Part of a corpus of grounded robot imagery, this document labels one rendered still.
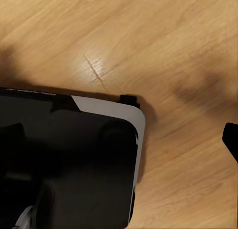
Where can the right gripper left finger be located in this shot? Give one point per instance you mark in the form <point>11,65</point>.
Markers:
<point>12,138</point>

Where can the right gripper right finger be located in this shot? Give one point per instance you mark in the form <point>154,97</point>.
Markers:
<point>230,138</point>

